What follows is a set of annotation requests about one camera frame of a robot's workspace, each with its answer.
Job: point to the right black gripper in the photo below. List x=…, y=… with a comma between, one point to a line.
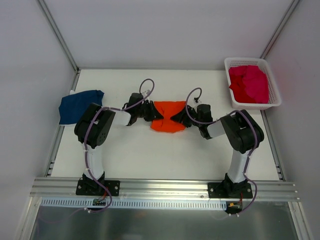
x=187, y=119

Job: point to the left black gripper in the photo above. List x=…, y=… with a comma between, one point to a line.
x=149, y=111

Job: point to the orange t shirt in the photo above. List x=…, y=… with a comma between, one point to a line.
x=168, y=109

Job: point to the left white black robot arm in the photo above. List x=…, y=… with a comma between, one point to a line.
x=92, y=130

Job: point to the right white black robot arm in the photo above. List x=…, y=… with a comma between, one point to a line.
x=244, y=136

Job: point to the red t shirt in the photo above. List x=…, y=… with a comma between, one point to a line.
x=238, y=88

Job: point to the pink t shirt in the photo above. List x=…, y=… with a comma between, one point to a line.
x=255, y=81

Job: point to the folded blue t shirt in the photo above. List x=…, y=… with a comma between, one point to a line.
x=73, y=106

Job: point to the white plastic basket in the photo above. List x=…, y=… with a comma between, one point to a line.
x=274, y=94

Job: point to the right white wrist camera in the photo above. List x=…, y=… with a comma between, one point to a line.
x=196, y=102

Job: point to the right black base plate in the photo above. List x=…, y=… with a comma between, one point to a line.
x=229, y=191

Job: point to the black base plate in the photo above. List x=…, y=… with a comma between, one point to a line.
x=229, y=191
x=89, y=187

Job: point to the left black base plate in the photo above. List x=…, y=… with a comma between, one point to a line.
x=89, y=187

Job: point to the aluminium mounting rail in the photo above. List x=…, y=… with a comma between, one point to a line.
x=270, y=191

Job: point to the white slotted cable duct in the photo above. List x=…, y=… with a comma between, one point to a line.
x=134, y=203

